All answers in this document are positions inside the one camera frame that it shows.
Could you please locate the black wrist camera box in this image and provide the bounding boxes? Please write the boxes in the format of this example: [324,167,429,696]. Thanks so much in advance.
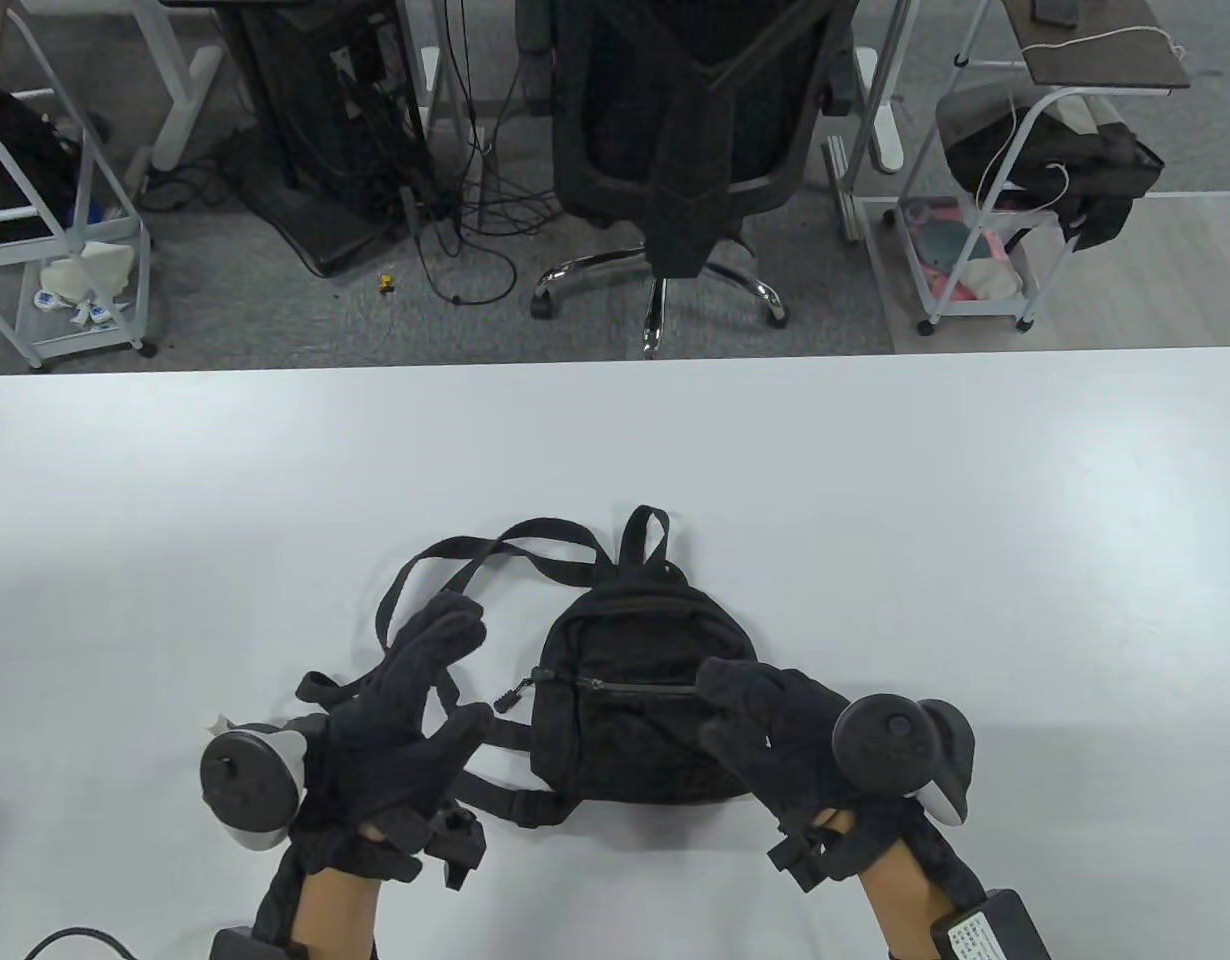
[930,888,1051,960]
[210,925,296,960]

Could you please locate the thick black cable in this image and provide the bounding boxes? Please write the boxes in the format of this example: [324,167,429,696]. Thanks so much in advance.
[25,928,136,960]

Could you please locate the person's right forearm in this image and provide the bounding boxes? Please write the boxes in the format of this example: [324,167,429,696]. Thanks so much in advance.
[860,820,986,960]

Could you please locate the grey metal rails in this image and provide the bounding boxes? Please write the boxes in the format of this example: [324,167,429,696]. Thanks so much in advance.
[823,138,864,241]

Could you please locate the tangle of black cables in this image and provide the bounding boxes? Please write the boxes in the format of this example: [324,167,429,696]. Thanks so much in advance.
[140,100,576,306]

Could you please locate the black jacket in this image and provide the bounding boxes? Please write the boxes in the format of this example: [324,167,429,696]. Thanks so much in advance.
[0,85,81,246]

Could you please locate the person's left hand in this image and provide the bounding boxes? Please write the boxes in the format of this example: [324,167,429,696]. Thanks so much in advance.
[285,592,496,891]

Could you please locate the pink box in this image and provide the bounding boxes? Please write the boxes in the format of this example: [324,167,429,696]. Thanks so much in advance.
[900,197,1031,301]

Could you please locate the cream cloth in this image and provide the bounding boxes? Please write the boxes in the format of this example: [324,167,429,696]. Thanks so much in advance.
[960,258,1031,299]

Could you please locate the white metal cart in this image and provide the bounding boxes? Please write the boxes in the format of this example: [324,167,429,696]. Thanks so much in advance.
[860,85,1106,336]
[0,0,159,371]

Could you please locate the white desk leg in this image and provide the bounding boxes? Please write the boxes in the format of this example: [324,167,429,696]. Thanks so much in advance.
[395,0,476,151]
[855,0,921,176]
[125,0,226,171]

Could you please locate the person's left forearm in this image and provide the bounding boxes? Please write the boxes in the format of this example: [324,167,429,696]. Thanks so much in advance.
[255,850,376,960]

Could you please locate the black computer tower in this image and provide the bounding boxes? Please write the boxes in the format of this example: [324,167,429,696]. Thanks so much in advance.
[215,0,441,279]

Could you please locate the person's right hand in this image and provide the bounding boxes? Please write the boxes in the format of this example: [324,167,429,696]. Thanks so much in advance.
[695,657,921,891]

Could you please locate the white cloth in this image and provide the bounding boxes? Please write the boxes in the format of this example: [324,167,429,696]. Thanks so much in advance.
[40,240,138,301]

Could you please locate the thin white cable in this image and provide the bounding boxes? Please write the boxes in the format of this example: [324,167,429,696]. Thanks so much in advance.
[975,25,1188,261]

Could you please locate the black corduroy backpack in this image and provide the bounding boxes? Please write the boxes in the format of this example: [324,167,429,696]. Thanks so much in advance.
[295,507,761,826]

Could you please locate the brown side table top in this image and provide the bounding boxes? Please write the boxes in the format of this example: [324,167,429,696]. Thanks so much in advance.
[1005,0,1191,91]

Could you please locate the black mesh office chair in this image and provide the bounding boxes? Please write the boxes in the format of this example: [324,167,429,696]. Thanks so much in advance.
[515,0,861,361]

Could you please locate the black bag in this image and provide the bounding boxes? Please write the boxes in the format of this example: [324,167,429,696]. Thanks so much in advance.
[937,85,1166,251]

